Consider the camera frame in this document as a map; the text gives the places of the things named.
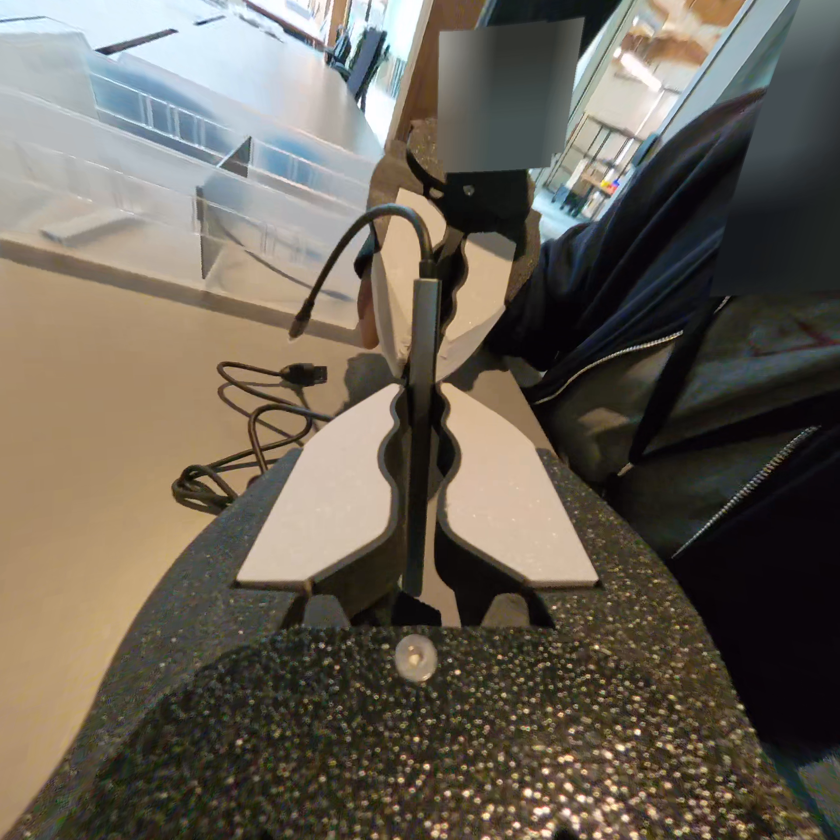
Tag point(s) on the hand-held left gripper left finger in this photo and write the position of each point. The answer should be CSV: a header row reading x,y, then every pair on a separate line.
x,y
328,512

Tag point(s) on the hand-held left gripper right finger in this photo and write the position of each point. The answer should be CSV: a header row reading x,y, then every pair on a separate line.
x,y
512,518

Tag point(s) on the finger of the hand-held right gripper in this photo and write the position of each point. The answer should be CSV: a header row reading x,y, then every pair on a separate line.
x,y
394,275
482,289

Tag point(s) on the grey usb hub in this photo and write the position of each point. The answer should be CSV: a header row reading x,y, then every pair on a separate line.
x,y
421,394

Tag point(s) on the clear plastic organizer box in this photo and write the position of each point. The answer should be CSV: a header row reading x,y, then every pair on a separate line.
x,y
131,164

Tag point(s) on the person's right hand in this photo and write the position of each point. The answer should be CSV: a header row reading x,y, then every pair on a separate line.
x,y
369,321

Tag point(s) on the metal shelf rack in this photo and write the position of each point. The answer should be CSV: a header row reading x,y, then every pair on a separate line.
x,y
594,177

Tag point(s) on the person's torso in zip jacket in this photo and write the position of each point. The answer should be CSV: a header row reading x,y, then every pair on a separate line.
x,y
722,426

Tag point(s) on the wooden post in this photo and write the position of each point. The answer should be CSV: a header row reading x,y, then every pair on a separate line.
x,y
420,65

